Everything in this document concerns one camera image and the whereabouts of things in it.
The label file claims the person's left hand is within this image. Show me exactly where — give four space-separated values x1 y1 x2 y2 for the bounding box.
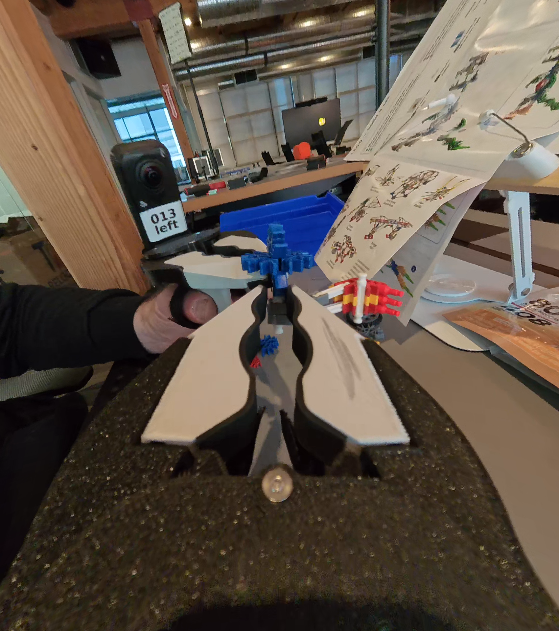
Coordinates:
134 288 218 355

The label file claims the person's black hoodie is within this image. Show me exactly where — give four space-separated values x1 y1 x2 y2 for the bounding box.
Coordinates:
0 394 88 612

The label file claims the printed toy set bag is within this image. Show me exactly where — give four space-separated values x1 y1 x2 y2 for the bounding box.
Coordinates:
443 278 559 412

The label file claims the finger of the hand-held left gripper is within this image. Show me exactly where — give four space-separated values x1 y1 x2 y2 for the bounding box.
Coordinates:
163 251 261 292
213 234 270 257

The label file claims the black monitor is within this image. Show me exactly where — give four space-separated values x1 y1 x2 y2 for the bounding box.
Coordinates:
282 98 341 144

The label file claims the red and black roll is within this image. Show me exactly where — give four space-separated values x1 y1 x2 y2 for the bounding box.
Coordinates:
183 181 228 198

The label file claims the large window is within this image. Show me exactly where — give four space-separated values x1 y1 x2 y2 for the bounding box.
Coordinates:
107 94 186 168

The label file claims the toy instruction booklet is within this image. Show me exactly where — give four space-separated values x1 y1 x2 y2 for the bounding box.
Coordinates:
315 0 559 326

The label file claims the grey toy wheel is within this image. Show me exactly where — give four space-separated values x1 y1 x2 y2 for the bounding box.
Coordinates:
351 312 386 340

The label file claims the white book stand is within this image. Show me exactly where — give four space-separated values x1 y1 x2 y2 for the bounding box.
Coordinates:
410 96 559 352

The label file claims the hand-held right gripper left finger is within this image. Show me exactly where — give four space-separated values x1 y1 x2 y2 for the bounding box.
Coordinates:
140 285 266 476

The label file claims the silver air duct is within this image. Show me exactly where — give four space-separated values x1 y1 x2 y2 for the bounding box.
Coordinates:
173 30 379 80
196 0 379 28

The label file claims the wooden work table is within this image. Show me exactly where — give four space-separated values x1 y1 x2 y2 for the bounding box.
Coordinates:
181 160 366 214

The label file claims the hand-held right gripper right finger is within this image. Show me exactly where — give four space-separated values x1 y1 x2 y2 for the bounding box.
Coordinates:
287 285 411 476

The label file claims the black wall screen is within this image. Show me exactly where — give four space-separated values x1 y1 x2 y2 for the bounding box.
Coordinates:
76 38 122 80

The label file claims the grey mesh chair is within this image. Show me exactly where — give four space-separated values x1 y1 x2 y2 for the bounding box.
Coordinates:
0 367 94 402

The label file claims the red yellow grey toy model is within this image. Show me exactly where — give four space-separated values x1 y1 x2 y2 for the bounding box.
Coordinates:
313 275 405 323

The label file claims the black steel column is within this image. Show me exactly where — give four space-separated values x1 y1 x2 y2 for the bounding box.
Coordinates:
375 0 391 106

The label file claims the hanging white board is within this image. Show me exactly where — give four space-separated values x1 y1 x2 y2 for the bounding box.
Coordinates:
158 2 192 65

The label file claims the blue plastic bin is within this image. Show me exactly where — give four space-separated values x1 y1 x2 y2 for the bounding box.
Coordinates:
219 192 345 269

